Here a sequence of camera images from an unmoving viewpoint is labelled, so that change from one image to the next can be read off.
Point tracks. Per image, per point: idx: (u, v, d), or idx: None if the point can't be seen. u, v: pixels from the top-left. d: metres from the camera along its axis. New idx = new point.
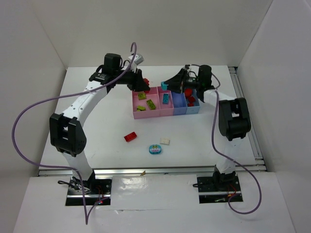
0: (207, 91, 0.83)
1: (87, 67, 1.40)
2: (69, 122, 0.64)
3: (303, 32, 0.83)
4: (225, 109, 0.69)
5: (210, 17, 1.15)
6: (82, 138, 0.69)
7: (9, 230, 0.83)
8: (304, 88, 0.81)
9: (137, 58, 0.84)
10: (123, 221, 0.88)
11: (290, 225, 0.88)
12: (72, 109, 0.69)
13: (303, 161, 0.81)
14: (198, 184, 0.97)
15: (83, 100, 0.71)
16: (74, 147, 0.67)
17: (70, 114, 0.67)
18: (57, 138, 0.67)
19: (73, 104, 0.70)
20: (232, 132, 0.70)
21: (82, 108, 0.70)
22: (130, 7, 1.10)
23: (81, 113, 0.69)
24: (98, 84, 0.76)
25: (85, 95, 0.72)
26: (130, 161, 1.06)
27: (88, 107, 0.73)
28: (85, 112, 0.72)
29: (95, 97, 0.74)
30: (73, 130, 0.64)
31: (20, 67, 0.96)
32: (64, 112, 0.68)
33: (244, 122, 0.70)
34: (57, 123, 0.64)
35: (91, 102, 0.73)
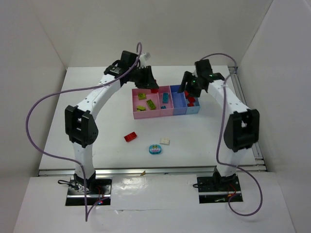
0: (215, 86, 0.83)
1: (87, 66, 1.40)
2: (83, 115, 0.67)
3: (303, 32, 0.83)
4: (235, 123, 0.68)
5: (210, 17, 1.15)
6: (94, 130, 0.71)
7: (9, 230, 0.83)
8: (304, 88, 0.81)
9: (145, 55, 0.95)
10: (122, 221, 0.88)
11: (290, 225, 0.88)
12: (86, 102, 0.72)
13: (303, 161, 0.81)
14: (198, 184, 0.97)
15: (97, 94, 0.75)
16: (86, 140, 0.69)
17: (84, 107, 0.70)
18: (71, 128, 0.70)
19: (87, 97, 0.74)
20: (238, 143, 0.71)
21: (95, 101, 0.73)
22: (131, 6, 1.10)
23: (95, 107, 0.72)
24: (112, 78, 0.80)
25: (98, 90, 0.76)
26: (130, 161, 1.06)
27: (101, 100, 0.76)
28: (98, 105, 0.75)
29: (108, 91, 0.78)
30: (87, 124, 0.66)
31: (20, 66, 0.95)
32: (79, 105, 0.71)
33: (250, 134, 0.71)
34: (71, 114, 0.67)
35: (104, 96, 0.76)
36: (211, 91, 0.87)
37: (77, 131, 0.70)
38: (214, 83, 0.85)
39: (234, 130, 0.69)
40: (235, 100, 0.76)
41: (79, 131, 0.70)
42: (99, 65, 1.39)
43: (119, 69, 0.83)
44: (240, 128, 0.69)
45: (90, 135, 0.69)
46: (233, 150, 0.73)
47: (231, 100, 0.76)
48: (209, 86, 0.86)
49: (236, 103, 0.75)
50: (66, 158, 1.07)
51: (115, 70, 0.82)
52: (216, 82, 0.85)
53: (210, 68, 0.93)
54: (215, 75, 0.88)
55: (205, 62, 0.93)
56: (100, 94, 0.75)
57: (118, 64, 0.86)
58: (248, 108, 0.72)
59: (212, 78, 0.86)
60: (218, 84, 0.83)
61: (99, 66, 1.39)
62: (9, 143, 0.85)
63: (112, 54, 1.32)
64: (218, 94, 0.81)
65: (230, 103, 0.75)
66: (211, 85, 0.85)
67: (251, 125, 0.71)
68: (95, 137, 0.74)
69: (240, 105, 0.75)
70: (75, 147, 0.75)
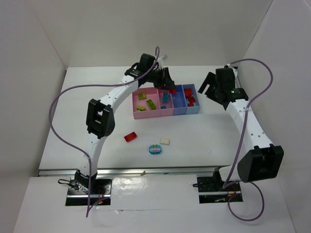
0: (237, 108, 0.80)
1: (87, 66, 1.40)
2: (104, 108, 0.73)
3: (303, 32, 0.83)
4: (256, 159, 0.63)
5: (210, 17, 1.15)
6: (112, 123, 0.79)
7: (9, 230, 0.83)
8: (304, 88, 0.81)
9: (162, 57, 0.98)
10: (122, 221, 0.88)
11: (290, 225, 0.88)
12: (107, 97, 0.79)
13: (303, 161, 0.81)
14: (198, 184, 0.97)
15: (118, 91, 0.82)
16: (104, 131, 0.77)
17: (105, 102, 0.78)
18: (92, 120, 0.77)
19: (109, 93, 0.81)
20: (253, 178, 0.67)
21: (116, 97, 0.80)
22: (131, 7, 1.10)
23: (114, 102, 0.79)
24: (131, 78, 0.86)
25: (119, 88, 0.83)
26: (130, 161, 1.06)
27: (121, 97, 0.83)
28: (118, 102, 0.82)
29: (127, 90, 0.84)
30: (107, 117, 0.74)
31: (20, 66, 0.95)
32: (101, 99, 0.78)
33: (267, 170, 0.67)
34: (94, 107, 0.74)
35: (123, 94, 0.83)
36: (231, 110, 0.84)
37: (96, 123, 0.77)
38: (235, 103, 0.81)
39: (252, 166, 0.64)
40: (258, 131, 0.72)
41: (99, 123, 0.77)
42: (99, 66, 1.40)
43: (139, 72, 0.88)
44: (259, 165, 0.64)
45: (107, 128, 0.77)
46: (246, 182, 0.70)
47: (252, 131, 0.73)
48: (229, 103, 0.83)
49: (259, 135, 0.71)
50: (66, 158, 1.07)
51: (134, 72, 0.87)
52: (238, 102, 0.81)
53: (232, 81, 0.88)
54: (239, 92, 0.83)
55: (229, 73, 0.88)
56: (121, 91, 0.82)
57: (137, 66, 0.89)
58: (271, 144, 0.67)
59: (236, 95, 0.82)
60: (240, 106, 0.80)
61: (99, 66, 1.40)
62: (9, 143, 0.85)
63: (112, 54, 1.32)
64: (239, 118, 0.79)
65: (251, 134, 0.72)
66: (233, 105, 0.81)
67: (271, 162, 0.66)
68: (111, 130, 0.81)
69: (262, 138, 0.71)
70: (89, 139, 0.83)
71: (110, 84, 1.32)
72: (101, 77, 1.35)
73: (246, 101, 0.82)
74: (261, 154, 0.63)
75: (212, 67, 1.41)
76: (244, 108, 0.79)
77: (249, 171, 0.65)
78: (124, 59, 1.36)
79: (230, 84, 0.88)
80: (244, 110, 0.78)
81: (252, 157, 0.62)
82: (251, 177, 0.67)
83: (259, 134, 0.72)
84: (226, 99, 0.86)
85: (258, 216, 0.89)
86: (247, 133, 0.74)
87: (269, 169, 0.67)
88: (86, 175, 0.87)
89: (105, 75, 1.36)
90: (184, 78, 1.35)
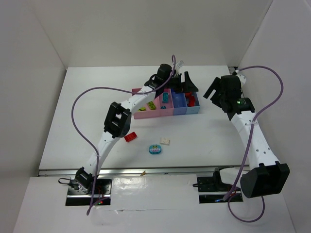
0: (243, 121, 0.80)
1: (87, 67, 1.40)
2: (124, 111, 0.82)
3: (303, 32, 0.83)
4: (261, 178, 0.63)
5: (210, 17, 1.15)
6: (127, 128, 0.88)
7: (9, 230, 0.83)
8: (304, 89, 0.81)
9: (179, 63, 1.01)
10: (123, 221, 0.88)
11: (290, 225, 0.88)
12: (128, 103, 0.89)
13: (303, 161, 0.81)
14: (198, 184, 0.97)
15: (137, 98, 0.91)
16: (119, 134, 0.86)
17: (126, 106, 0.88)
18: (111, 121, 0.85)
19: (129, 99, 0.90)
20: (256, 194, 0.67)
21: (135, 103, 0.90)
22: (131, 7, 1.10)
23: (133, 108, 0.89)
24: (150, 89, 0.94)
25: (138, 95, 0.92)
26: (130, 160, 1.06)
27: (139, 104, 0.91)
28: (136, 108, 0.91)
29: (145, 99, 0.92)
30: (125, 119, 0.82)
31: (20, 66, 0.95)
32: (122, 103, 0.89)
33: (273, 188, 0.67)
34: (115, 108, 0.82)
35: (141, 102, 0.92)
36: (236, 121, 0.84)
37: (113, 124, 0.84)
38: (242, 115, 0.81)
39: (257, 184, 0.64)
40: (264, 147, 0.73)
41: (116, 124, 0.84)
42: (99, 66, 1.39)
43: (157, 83, 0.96)
44: (263, 183, 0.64)
45: (123, 131, 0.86)
46: (248, 197, 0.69)
47: (258, 146, 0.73)
48: (234, 114, 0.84)
49: (264, 151, 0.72)
50: (65, 158, 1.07)
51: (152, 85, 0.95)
52: (244, 114, 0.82)
53: (239, 89, 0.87)
54: (245, 103, 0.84)
55: (235, 83, 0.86)
56: (139, 99, 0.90)
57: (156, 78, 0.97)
58: (277, 162, 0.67)
59: (241, 106, 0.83)
60: (246, 118, 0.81)
61: (99, 66, 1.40)
62: (9, 143, 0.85)
63: (112, 55, 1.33)
64: (245, 131, 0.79)
65: (256, 150, 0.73)
66: (238, 117, 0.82)
67: (276, 180, 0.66)
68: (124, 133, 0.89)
69: (267, 154, 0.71)
70: (102, 137, 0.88)
71: (110, 84, 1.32)
72: (101, 77, 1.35)
73: (252, 113, 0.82)
74: (266, 173, 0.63)
75: (212, 68, 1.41)
76: (250, 121, 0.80)
77: (253, 188, 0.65)
78: (124, 59, 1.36)
79: (236, 93, 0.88)
80: (250, 124, 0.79)
81: (258, 174, 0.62)
82: (253, 193, 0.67)
83: (265, 150, 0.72)
84: (231, 109, 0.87)
85: (262, 213, 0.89)
86: (252, 148, 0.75)
87: (274, 186, 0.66)
88: (87, 176, 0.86)
89: (105, 75, 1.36)
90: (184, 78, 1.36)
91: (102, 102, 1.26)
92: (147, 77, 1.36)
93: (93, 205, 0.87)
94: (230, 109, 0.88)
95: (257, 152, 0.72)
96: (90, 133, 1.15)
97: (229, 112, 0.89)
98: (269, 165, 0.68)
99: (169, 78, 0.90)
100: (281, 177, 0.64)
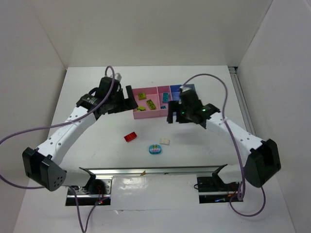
0: (215, 122, 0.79)
1: (87, 67, 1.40)
2: (42, 161, 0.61)
3: (303, 32, 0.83)
4: (257, 159, 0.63)
5: (210, 17, 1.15)
6: (60, 175, 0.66)
7: (9, 230, 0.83)
8: (304, 89, 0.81)
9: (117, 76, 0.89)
10: (122, 221, 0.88)
11: (290, 225, 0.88)
12: (49, 144, 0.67)
13: (303, 161, 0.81)
14: (199, 184, 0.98)
15: (63, 133, 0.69)
16: (48, 187, 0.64)
17: (45, 150, 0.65)
18: (30, 174, 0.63)
19: (51, 137, 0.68)
20: (266, 179, 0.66)
21: (61, 142, 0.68)
22: (131, 7, 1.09)
23: (58, 149, 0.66)
24: (84, 111, 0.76)
25: (65, 127, 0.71)
26: (130, 160, 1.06)
27: (69, 139, 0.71)
28: (65, 146, 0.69)
29: (78, 127, 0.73)
30: (45, 172, 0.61)
31: (20, 66, 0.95)
32: (41, 146, 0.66)
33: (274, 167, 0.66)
34: (28, 158, 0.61)
35: (72, 135, 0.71)
36: (210, 126, 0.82)
37: (36, 178, 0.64)
38: (213, 118, 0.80)
39: (259, 169, 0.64)
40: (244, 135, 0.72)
41: (39, 177, 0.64)
42: (99, 66, 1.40)
43: (96, 99, 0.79)
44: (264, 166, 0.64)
45: (52, 182, 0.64)
46: (259, 187, 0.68)
47: (239, 136, 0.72)
48: (206, 122, 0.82)
49: (247, 137, 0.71)
50: (66, 158, 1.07)
51: (90, 101, 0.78)
52: (214, 116, 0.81)
53: (198, 100, 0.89)
54: (209, 108, 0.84)
55: (192, 95, 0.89)
56: (68, 132, 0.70)
57: (96, 93, 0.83)
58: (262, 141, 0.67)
59: (208, 113, 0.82)
60: (216, 118, 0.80)
61: (99, 66, 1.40)
62: (9, 143, 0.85)
63: (112, 55, 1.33)
64: (222, 130, 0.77)
65: (240, 140, 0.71)
66: (211, 121, 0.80)
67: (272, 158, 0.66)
68: (60, 181, 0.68)
69: (251, 138, 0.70)
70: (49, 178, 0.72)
71: None
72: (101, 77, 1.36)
73: (218, 113, 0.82)
74: (259, 155, 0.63)
75: (212, 68, 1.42)
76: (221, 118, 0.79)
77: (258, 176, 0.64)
78: (124, 59, 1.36)
79: (198, 105, 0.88)
80: (223, 121, 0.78)
81: (255, 161, 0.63)
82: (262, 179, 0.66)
83: (246, 136, 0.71)
84: (201, 119, 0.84)
85: (263, 207, 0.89)
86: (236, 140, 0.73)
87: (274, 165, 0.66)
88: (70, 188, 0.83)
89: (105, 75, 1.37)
90: (184, 78, 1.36)
91: None
92: (147, 77, 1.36)
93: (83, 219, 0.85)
94: (200, 122, 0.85)
95: (241, 141, 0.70)
96: (90, 133, 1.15)
97: (202, 123, 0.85)
98: (258, 147, 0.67)
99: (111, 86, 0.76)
100: (272, 150, 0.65)
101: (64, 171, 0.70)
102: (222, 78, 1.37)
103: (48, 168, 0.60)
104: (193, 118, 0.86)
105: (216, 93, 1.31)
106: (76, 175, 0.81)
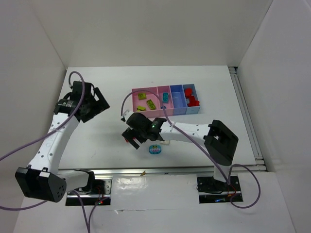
0: (167, 130, 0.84)
1: (87, 67, 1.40)
2: (40, 175, 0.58)
3: (303, 32, 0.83)
4: (214, 142, 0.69)
5: (210, 17, 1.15)
6: (61, 184, 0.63)
7: (9, 230, 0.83)
8: (304, 88, 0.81)
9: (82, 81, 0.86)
10: (123, 221, 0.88)
11: (290, 225, 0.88)
12: (40, 158, 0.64)
13: (303, 161, 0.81)
14: (199, 185, 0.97)
15: (51, 143, 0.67)
16: (53, 198, 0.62)
17: (39, 165, 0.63)
18: (30, 192, 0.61)
19: (39, 150, 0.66)
20: (232, 156, 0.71)
21: (52, 152, 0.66)
22: (131, 7, 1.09)
23: (51, 159, 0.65)
24: (65, 116, 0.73)
25: (51, 137, 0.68)
26: (130, 161, 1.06)
27: (59, 147, 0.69)
28: (57, 155, 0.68)
29: (64, 134, 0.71)
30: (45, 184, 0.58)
31: (20, 66, 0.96)
32: (32, 163, 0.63)
33: (232, 141, 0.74)
34: (24, 178, 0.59)
35: (60, 142, 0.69)
36: (164, 137, 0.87)
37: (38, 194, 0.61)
38: (163, 129, 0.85)
39: (220, 150, 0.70)
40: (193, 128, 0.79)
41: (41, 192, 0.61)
42: (99, 66, 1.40)
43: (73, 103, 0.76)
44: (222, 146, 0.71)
45: (55, 192, 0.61)
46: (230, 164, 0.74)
47: (190, 131, 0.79)
48: (161, 135, 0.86)
49: (197, 128, 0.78)
50: (65, 158, 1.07)
51: (67, 104, 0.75)
52: (164, 126, 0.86)
53: (145, 119, 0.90)
54: (157, 122, 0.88)
55: (139, 117, 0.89)
56: (56, 141, 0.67)
57: (71, 97, 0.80)
58: (210, 125, 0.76)
59: (157, 127, 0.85)
60: (166, 127, 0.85)
61: (100, 66, 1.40)
62: (9, 143, 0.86)
63: (112, 55, 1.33)
64: (176, 134, 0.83)
65: (193, 134, 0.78)
66: (164, 132, 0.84)
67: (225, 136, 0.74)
68: (63, 190, 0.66)
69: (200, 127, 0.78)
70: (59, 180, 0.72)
71: (110, 84, 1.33)
72: (101, 77, 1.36)
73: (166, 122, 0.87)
74: (212, 138, 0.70)
75: (212, 68, 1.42)
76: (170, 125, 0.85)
77: (224, 155, 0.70)
78: (124, 59, 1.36)
79: (147, 123, 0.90)
80: (172, 126, 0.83)
81: (213, 144, 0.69)
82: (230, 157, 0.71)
83: (196, 128, 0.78)
84: (156, 135, 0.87)
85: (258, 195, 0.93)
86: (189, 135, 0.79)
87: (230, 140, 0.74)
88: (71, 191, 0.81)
89: (105, 75, 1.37)
90: (184, 78, 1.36)
91: None
92: (147, 77, 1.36)
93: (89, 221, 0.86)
94: (156, 137, 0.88)
95: (194, 135, 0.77)
96: (90, 133, 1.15)
97: (158, 138, 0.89)
98: (208, 131, 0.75)
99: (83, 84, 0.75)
100: (221, 128, 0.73)
101: (63, 179, 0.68)
102: (222, 78, 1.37)
103: (48, 179, 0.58)
104: (149, 137, 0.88)
105: (216, 93, 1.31)
106: (80, 176, 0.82)
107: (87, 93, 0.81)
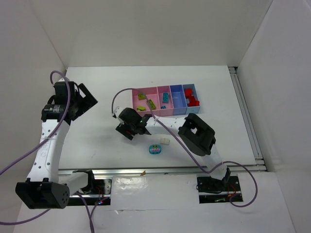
0: (151, 123, 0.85)
1: (87, 67, 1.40)
2: (42, 187, 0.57)
3: (303, 32, 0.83)
4: (187, 133, 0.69)
5: (210, 17, 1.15)
6: (64, 190, 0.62)
7: (9, 230, 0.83)
8: (305, 88, 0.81)
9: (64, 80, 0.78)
10: (123, 221, 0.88)
11: (290, 225, 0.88)
12: (38, 169, 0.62)
13: (303, 161, 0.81)
14: (199, 185, 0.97)
15: (46, 152, 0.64)
16: (59, 207, 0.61)
17: (38, 176, 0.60)
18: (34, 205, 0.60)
19: (35, 161, 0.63)
20: (207, 147, 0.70)
21: (49, 161, 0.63)
22: (131, 7, 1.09)
23: (50, 169, 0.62)
24: (55, 123, 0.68)
25: (44, 146, 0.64)
26: (130, 161, 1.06)
27: (55, 154, 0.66)
28: (55, 162, 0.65)
29: (58, 140, 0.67)
30: (49, 195, 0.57)
31: (19, 66, 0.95)
32: (31, 175, 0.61)
33: (208, 131, 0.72)
34: (25, 191, 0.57)
35: (55, 150, 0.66)
36: (150, 130, 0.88)
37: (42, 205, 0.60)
38: (149, 123, 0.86)
39: (194, 140, 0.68)
40: (171, 121, 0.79)
41: (44, 203, 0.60)
42: (99, 66, 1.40)
43: (60, 107, 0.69)
44: (197, 136, 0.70)
45: (60, 200, 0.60)
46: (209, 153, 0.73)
47: (169, 123, 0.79)
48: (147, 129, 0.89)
49: (175, 121, 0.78)
50: (65, 158, 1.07)
51: (55, 109, 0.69)
52: (150, 121, 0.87)
53: (136, 114, 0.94)
54: (145, 117, 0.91)
55: (130, 112, 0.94)
56: (51, 150, 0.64)
57: (55, 100, 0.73)
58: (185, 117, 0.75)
59: (144, 122, 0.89)
60: (151, 121, 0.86)
61: (100, 66, 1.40)
62: (9, 143, 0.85)
63: (112, 55, 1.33)
64: (159, 127, 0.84)
65: (171, 125, 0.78)
66: (149, 125, 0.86)
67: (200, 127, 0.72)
68: (67, 195, 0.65)
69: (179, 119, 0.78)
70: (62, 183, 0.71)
71: (110, 84, 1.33)
72: (101, 77, 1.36)
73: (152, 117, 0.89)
74: (184, 128, 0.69)
75: (212, 68, 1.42)
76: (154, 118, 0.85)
77: (198, 145, 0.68)
78: (124, 59, 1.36)
79: (137, 118, 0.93)
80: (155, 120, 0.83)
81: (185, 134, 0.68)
82: (205, 148, 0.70)
83: (173, 121, 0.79)
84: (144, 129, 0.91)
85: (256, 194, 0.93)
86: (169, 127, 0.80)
87: (205, 131, 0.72)
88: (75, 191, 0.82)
89: (105, 75, 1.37)
90: (184, 78, 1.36)
91: (102, 102, 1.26)
92: (147, 77, 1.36)
93: (92, 221, 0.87)
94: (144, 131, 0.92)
95: (172, 127, 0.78)
96: (90, 133, 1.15)
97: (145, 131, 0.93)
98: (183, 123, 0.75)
99: (67, 84, 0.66)
100: (196, 120, 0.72)
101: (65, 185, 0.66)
102: (222, 78, 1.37)
103: (52, 188, 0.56)
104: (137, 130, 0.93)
105: (216, 92, 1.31)
106: (79, 176, 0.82)
107: (72, 93, 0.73)
